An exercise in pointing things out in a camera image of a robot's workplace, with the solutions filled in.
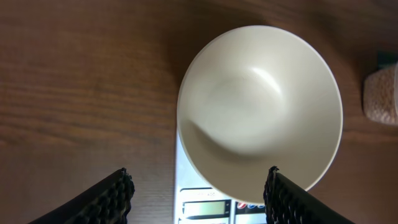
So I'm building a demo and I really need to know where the white digital kitchen scale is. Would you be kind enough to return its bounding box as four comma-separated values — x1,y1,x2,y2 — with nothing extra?
174,135,266,224

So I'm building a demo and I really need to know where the white round bowl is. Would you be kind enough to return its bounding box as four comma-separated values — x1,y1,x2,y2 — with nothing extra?
177,26,343,204

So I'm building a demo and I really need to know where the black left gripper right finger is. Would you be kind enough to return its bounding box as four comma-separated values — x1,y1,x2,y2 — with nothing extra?
263,166,353,224

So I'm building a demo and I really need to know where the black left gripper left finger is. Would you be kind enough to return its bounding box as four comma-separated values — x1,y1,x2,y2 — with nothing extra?
31,168,135,224

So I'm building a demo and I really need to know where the clear plastic food container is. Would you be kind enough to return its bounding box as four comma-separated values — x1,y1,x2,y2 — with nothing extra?
363,63,397,126

